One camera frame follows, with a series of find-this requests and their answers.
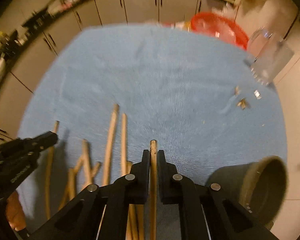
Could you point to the dark cylindrical utensil holder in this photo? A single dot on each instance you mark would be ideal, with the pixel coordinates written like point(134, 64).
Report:
point(260, 186)

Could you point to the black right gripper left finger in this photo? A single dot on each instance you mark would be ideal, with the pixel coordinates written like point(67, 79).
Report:
point(100, 212)

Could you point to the long wooden chopstick centre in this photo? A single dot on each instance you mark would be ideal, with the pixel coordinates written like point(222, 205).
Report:
point(109, 145)

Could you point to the red plastic basket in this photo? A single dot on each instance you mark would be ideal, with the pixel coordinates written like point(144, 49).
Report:
point(219, 27)

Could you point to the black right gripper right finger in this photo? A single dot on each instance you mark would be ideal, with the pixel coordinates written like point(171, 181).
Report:
point(206, 212)

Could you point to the left hand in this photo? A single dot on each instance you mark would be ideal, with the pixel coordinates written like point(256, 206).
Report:
point(14, 212)

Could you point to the blue towel table cover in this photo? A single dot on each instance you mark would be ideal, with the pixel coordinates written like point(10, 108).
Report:
point(191, 93)

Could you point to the short crossed wooden chopstick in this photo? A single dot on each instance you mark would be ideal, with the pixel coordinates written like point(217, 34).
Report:
point(86, 163)

